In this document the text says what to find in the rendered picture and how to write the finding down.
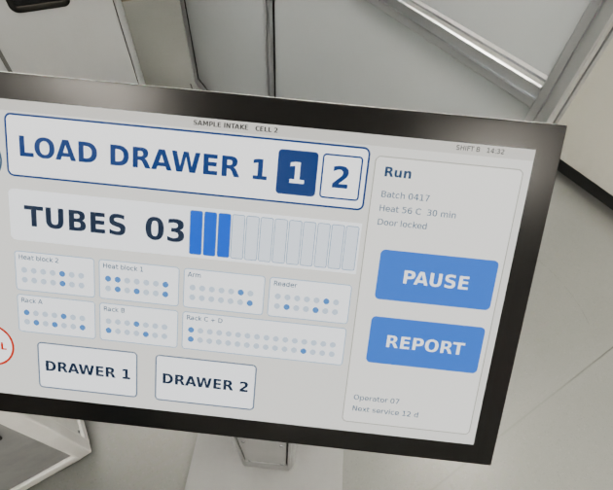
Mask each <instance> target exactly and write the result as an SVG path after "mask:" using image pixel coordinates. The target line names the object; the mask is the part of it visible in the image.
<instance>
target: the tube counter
mask: <svg viewBox="0 0 613 490"><path fill-rule="evenodd" d="M361 229H362V224H358V223H349V222H339V221H329V220H319V219H310V218H300V217H290V216H280V215H271V214H261V213H252V212H242V211H233V210H223V209H213V208H203V207H194V206H184V205H174V204H164V203H155V202H145V201H142V252H143V253H152V254H162V255H171V256H180V257H190V258H200V259H210V260H218V261H228V262H238V263H255V264H265V265H275V266H284V267H294V268H303V269H312V270H322V271H332V272H341V273H350V274H356V268H357V261H358V253H359V245H360V237H361Z"/></svg>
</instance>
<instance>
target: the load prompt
mask: <svg viewBox="0 0 613 490"><path fill-rule="evenodd" d="M3 118H4V133H5V149H6V163H7V176H12V177H21V178H31V179H41V180H51V181H60V182H70V183H80V184H90V185H99V186H109V187H119V188H129V189H139V190H148V191H158V192H168V193H186V194H196V195H206V196H216V197H225V198H235V199H245V200H255V201H264V202H274V203H284V204H294V205H304V206H313V207H323V208H333V209H342V210H352V211H362V212H364V206H365V198H366V191H367V184H368V176H369V168H370V160H371V152H372V147H364V146H354V145H344V144H334V143H324V142H313V141H304V140H294V139H283V138H273V137H264V136H253V135H243V134H233V133H223V132H213V131H203V130H193V129H183V128H173V127H163V126H152V125H143V124H133V123H122V122H104V121H93V120H83V119H73V118H63V117H53V116H43V115H32V114H23V113H13V112H3Z"/></svg>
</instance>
